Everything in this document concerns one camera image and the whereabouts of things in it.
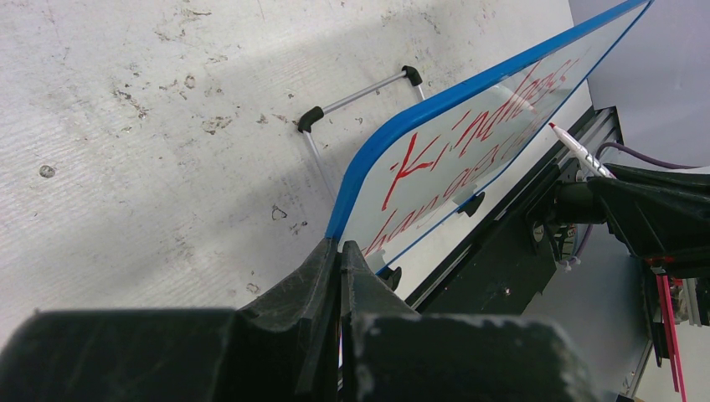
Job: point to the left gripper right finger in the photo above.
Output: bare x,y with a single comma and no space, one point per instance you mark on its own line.
393,353

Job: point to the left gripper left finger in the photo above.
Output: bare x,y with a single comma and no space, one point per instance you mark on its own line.
283,346

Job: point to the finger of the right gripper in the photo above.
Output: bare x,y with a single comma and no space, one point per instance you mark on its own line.
689,182
665,224

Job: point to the red whiteboard marker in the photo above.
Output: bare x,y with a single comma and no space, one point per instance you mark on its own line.
586,158

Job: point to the blue framed whiteboard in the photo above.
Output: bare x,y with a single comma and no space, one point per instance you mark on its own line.
416,170

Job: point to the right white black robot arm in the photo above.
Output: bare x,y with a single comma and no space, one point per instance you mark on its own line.
570,203

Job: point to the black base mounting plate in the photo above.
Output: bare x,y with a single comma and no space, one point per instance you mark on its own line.
513,252

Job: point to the aluminium frame rail right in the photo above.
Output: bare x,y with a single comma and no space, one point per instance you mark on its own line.
596,127

